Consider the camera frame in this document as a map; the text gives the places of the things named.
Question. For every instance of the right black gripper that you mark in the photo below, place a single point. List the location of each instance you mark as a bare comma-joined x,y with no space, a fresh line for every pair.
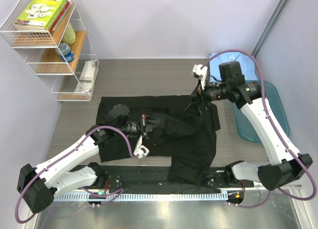
198,95

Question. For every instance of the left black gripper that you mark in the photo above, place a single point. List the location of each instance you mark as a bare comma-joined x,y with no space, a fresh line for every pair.
147,123

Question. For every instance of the black long sleeve shirt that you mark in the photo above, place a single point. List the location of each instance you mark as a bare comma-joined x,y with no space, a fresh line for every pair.
186,135

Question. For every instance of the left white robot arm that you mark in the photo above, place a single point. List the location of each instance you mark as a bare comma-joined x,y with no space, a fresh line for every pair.
39,185

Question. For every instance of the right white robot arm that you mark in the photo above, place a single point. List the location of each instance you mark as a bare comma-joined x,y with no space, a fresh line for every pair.
285,162

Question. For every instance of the teal plastic tray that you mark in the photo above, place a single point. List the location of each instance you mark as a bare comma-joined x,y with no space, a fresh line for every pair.
245,129

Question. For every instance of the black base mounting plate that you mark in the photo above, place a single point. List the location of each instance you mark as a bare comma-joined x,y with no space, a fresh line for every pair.
154,180

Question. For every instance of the white paper booklet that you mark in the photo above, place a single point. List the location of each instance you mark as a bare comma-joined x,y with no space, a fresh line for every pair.
85,73

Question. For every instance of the blue lidded jar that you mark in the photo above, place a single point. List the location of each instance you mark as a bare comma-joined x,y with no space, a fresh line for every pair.
65,53

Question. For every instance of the yellow green bottle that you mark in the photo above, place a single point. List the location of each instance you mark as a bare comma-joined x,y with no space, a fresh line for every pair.
69,35

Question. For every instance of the red cover book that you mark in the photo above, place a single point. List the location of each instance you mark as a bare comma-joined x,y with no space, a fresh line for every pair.
60,16

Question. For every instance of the green cover book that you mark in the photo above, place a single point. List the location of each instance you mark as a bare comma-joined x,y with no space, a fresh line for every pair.
39,15

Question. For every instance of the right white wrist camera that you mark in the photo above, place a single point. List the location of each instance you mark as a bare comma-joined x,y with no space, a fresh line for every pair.
201,73

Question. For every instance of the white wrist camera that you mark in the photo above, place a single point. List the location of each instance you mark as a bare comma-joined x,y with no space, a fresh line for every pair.
140,150
201,73

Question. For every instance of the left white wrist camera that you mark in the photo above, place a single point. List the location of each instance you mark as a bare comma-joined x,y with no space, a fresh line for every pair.
140,150

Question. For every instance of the white slotted cable duct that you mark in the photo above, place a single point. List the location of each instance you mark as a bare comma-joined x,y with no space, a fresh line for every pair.
81,196

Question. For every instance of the aluminium frame rail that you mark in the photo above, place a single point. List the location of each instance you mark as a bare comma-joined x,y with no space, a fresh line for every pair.
285,186

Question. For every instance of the grey aluminium wall post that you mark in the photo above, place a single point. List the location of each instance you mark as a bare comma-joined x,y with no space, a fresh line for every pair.
278,10

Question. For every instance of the white wire shelf rack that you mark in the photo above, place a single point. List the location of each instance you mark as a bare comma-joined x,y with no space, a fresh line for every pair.
37,50

